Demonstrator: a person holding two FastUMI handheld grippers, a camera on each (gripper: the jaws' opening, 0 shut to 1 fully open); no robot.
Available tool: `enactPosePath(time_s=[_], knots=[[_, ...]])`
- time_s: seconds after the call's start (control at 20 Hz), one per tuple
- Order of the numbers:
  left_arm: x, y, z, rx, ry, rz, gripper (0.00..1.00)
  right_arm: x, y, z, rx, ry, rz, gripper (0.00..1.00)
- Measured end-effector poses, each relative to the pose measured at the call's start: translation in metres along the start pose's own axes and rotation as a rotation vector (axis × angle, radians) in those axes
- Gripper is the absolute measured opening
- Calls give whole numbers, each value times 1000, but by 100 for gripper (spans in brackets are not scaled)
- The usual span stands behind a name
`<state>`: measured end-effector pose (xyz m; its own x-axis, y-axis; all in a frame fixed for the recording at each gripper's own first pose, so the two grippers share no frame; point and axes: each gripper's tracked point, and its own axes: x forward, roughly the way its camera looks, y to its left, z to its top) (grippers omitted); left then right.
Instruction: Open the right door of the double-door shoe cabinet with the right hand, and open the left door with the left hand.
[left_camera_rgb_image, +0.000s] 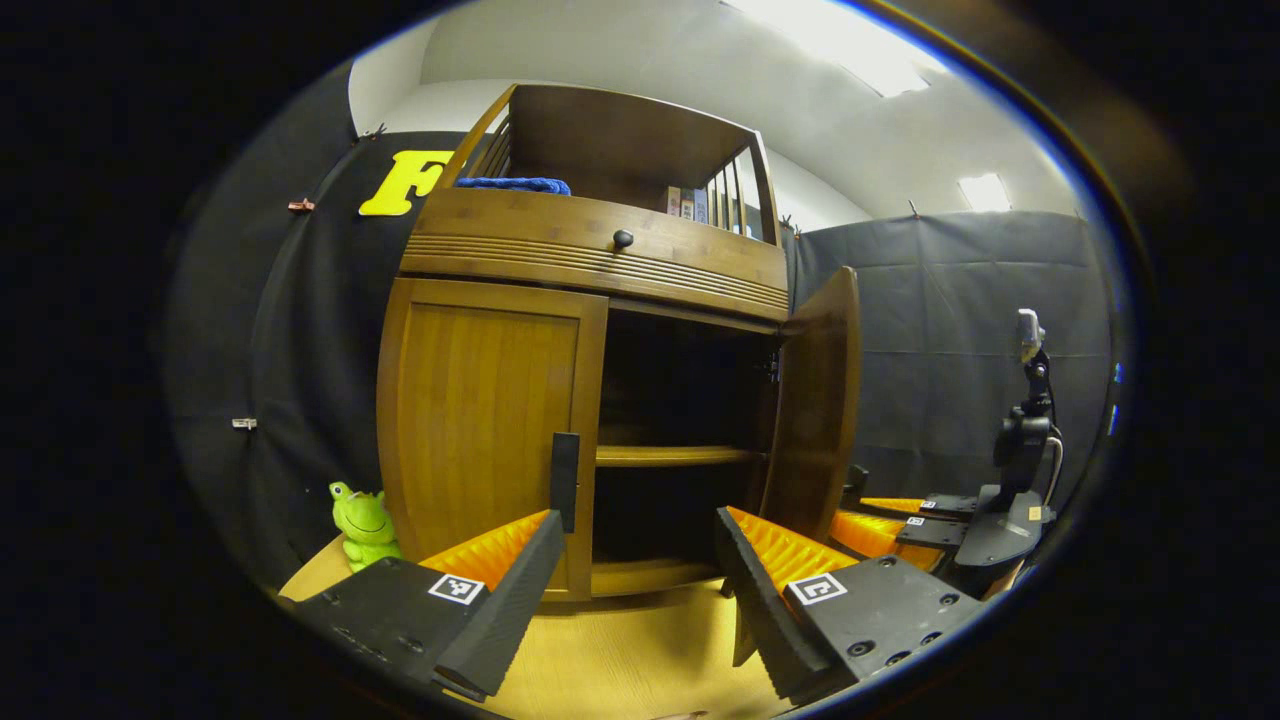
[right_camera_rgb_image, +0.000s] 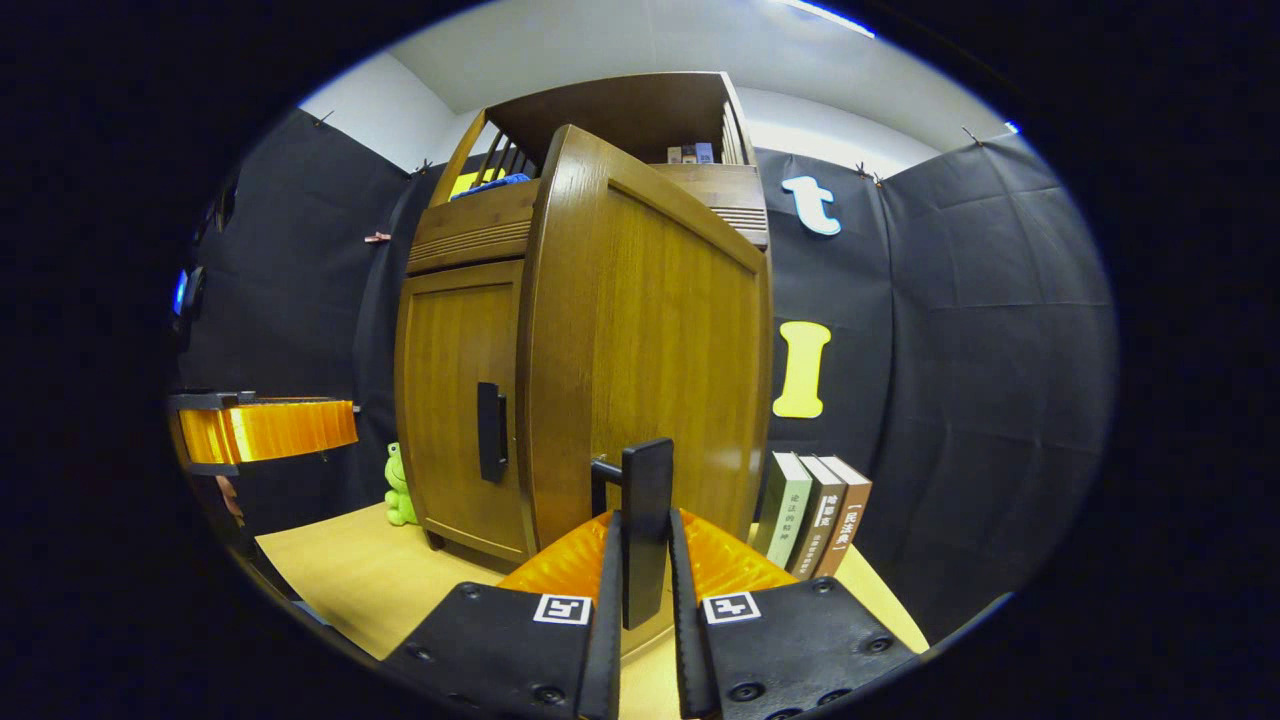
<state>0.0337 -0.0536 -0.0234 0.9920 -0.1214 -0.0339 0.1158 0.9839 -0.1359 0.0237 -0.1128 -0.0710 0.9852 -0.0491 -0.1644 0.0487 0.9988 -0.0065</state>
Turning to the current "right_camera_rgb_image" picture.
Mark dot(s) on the green frog toy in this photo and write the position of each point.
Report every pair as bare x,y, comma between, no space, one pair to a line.
400,500

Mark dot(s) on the wooden double-door shoe cabinet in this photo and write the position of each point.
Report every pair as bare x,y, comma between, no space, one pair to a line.
600,105

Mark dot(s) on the blue cloth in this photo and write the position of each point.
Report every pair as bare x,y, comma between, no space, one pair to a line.
495,183

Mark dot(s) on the wooden cabinet door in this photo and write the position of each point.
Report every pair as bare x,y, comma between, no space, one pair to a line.
445,400
660,350

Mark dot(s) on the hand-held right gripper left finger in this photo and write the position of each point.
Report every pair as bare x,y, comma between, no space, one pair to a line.
603,650

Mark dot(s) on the grey book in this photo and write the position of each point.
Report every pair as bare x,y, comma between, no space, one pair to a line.
815,525

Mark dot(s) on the black backdrop cloth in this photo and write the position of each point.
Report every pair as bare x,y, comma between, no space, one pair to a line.
950,350

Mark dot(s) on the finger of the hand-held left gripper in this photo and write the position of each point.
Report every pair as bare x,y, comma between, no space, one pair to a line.
290,430

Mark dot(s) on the green book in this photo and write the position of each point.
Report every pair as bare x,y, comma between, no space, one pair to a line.
785,510

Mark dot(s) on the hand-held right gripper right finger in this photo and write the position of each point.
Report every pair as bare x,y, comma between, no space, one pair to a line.
688,650

